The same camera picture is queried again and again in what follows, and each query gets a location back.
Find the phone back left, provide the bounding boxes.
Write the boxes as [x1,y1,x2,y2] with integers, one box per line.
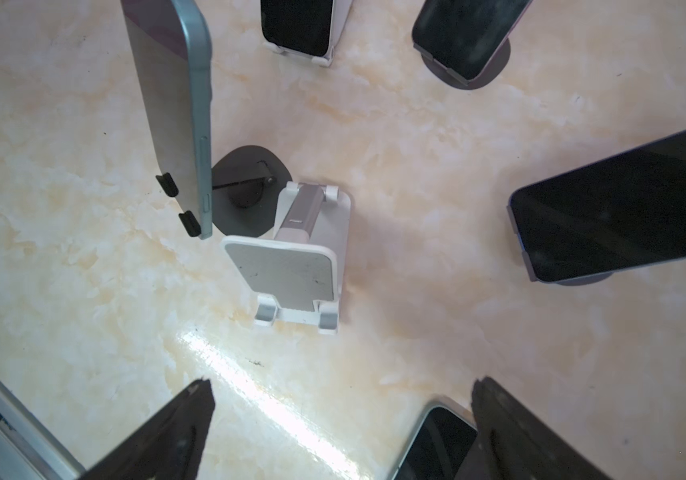
[260,0,333,57]

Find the purple phone tilted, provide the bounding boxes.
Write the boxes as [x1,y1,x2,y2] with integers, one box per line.
[507,130,686,284]

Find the grey round stand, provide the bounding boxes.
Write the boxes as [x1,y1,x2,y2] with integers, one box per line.
[156,145,292,239]

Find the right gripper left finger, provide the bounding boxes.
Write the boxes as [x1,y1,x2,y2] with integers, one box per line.
[81,379,216,480]

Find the grey stand under tilted phone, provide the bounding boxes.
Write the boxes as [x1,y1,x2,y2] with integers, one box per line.
[555,272,612,286]

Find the teal phone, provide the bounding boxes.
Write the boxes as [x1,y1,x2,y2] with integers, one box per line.
[386,396,478,479]
[120,0,213,239]

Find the phone back centre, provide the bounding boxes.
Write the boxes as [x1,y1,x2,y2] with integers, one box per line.
[411,0,531,81]

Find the white folding phone stand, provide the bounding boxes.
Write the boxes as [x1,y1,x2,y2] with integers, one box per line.
[221,182,352,334]

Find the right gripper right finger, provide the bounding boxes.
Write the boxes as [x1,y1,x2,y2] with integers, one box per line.
[455,377,609,480]

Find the white stand back left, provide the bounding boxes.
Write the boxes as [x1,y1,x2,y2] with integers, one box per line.
[264,0,353,67]

